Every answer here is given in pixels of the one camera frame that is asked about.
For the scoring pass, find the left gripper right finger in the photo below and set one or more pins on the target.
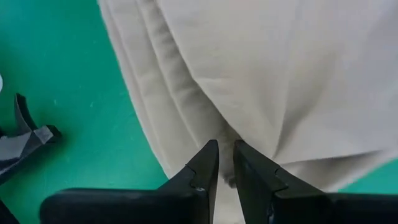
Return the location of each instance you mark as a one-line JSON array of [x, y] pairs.
[[280, 205]]

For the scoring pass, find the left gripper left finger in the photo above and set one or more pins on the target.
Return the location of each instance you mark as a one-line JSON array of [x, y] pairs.
[[155, 205]]

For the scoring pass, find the beige garment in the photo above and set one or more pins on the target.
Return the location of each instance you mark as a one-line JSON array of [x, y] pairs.
[[248, 62]]

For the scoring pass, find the green table mat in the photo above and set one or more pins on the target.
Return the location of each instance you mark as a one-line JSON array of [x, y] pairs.
[[62, 46]]

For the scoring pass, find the black aluminium frame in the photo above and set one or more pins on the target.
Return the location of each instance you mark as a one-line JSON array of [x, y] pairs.
[[6, 214]]

